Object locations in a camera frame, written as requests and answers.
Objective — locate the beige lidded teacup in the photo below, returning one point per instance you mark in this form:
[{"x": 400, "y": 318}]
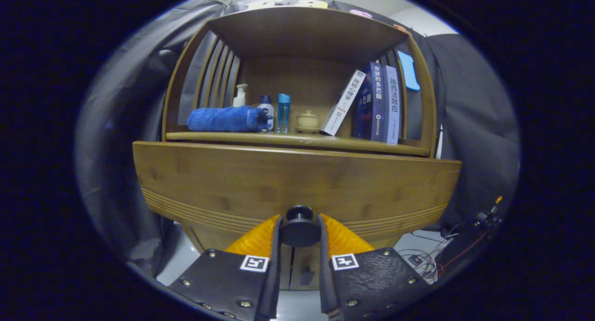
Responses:
[{"x": 307, "y": 121}]

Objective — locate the white book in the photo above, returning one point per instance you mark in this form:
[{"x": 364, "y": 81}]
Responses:
[{"x": 344, "y": 102}]

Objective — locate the clear blue bottle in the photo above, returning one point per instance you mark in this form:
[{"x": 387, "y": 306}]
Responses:
[{"x": 283, "y": 114}]

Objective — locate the wooden cabinet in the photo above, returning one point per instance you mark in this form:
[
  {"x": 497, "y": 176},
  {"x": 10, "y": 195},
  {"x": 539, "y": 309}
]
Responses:
[{"x": 302, "y": 88}]

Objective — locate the wooden cabinet door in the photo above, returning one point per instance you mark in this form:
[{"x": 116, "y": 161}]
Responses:
[
  {"x": 286, "y": 265},
  {"x": 307, "y": 265}
]

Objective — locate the white bottle with blue cap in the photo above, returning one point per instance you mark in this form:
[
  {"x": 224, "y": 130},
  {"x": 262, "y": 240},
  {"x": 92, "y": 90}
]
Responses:
[{"x": 267, "y": 109}]

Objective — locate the dark equipment with orange tip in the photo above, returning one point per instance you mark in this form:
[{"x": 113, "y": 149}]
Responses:
[{"x": 483, "y": 218}]

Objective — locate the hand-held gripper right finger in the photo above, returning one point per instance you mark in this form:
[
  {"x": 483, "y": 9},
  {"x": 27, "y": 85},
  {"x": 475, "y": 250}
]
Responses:
[{"x": 324, "y": 274}]

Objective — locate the dark blue book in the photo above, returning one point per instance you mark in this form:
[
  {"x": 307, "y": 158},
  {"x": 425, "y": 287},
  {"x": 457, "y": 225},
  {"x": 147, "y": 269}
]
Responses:
[{"x": 372, "y": 107}]

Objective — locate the wooden countertop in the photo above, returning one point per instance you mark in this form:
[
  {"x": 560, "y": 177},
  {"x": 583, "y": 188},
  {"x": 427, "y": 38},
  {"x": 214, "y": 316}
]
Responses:
[{"x": 302, "y": 139}]

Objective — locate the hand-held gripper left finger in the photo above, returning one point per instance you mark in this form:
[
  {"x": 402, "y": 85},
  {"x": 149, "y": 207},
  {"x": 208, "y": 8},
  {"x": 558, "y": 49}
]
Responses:
[{"x": 275, "y": 265}]

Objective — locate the blue rolled towel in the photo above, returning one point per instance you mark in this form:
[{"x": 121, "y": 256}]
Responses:
[{"x": 223, "y": 119}]

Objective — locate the white pump bottle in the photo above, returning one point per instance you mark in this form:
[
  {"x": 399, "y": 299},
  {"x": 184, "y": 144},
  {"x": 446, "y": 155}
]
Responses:
[{"x": 240, "y": 99}]

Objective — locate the light blue book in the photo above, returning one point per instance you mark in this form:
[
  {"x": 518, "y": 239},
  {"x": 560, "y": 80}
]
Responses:
[{"x": 393, "y": 107}]

